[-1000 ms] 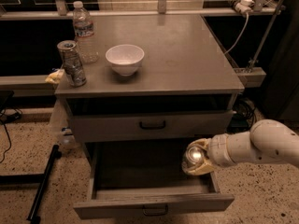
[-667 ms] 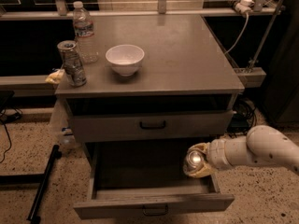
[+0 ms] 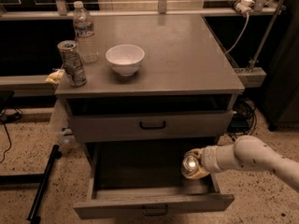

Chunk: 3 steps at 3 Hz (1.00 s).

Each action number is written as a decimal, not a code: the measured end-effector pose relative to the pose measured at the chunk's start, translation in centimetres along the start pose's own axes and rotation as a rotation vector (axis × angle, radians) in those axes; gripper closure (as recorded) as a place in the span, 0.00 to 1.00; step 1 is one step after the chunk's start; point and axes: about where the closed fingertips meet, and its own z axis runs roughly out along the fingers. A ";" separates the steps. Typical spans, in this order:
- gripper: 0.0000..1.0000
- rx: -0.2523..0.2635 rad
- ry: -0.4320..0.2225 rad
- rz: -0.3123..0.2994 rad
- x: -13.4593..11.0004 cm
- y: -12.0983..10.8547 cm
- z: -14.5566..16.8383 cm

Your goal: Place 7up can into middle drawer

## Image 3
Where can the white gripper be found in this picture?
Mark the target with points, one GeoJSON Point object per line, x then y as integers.
{"type": "Point", "coordinates": [209, 159]}

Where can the silver 7up soda can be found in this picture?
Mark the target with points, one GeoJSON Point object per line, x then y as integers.
{"type": "Point", "coordinates": [189, 164]}

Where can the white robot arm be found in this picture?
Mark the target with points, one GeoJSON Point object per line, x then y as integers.
{"type": "Point", "coordinates": [247, 153]}

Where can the closed upper drawer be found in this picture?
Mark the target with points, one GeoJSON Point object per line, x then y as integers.
{"type": "Point", "coordinates": [87, 129]}

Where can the grey drawer cabinet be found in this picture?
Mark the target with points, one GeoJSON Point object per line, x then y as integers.
{"type": "Point", "coordinates": [184, 70]}

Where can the open lower drawer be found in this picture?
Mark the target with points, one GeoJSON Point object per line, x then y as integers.
{"type": "Point", "coordinates": [143, 178]}

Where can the tall slim drink can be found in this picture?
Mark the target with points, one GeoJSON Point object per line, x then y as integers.
{"type": "Point", "coordinates": [72, 64]}

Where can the white ceramic bowl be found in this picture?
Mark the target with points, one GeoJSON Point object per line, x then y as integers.
{"type": "Point", "coordinates": [125, 59]}

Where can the clear plastic bag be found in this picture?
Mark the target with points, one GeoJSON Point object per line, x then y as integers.
{"type": "Point", "coordinates": [60, 128]}

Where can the yellow crumpled bag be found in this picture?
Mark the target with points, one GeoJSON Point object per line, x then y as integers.
{"type": "Point", "coordinates": [55, 77]}

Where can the black floor stand bar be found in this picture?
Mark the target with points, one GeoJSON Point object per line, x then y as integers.
{"type": "Point", "coordinates": [33, 216]}

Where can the clear plastic water bottle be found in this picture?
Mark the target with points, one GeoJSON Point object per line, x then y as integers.
{"type": "Point", "coordinates": [84, 32]}

